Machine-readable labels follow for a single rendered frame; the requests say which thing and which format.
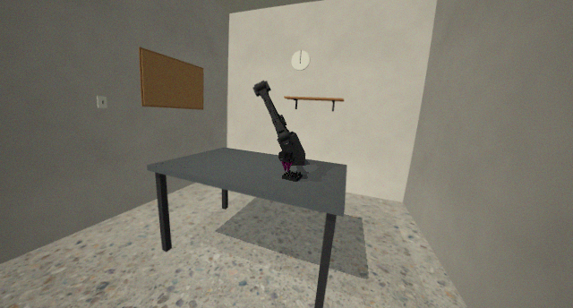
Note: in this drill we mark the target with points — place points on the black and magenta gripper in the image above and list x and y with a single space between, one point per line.
286 166

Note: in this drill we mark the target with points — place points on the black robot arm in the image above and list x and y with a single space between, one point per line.
278 121

